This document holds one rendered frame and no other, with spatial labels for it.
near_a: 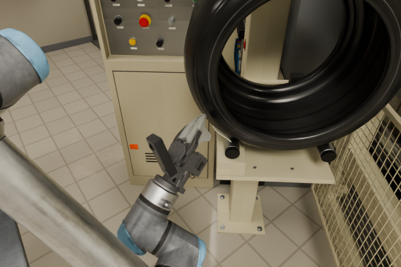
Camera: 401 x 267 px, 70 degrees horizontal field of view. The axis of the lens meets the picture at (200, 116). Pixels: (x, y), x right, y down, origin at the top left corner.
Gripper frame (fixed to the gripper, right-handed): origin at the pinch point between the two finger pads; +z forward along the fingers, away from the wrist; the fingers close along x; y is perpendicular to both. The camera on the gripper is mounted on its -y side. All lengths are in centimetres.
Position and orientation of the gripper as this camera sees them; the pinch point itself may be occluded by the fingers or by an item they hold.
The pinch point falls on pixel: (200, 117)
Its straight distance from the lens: 76.2
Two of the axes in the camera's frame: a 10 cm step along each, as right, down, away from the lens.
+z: 5.2, -8.4, 1.6
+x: 5.5, 1.8, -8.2
